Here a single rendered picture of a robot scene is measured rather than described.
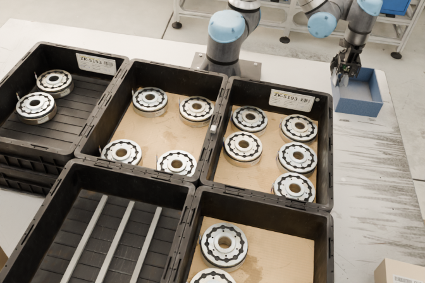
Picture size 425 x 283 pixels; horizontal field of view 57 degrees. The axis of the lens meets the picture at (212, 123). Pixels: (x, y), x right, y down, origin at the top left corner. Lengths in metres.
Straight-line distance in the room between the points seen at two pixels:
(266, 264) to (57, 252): 0.45
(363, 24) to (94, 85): 0.85
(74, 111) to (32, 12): 2.27
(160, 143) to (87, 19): 2.26
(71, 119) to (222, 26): 0.54
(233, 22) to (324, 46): 1.87
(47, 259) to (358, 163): 0.93
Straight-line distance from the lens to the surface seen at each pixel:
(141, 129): 1.13
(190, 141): 1.09
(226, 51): 1.32
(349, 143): 1.38
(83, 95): 1.26
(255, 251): 0.92
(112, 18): 3.23
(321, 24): 1.18
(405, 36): 3.15
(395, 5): 3.03
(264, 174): 1.04
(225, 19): 1.32
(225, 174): 1.03
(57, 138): 1.15
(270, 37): 3.09
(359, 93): 1.58
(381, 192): 1.29
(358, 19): 1.31
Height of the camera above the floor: 1.65
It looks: 46 degrees down
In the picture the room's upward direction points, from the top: 5 degrees clockwise
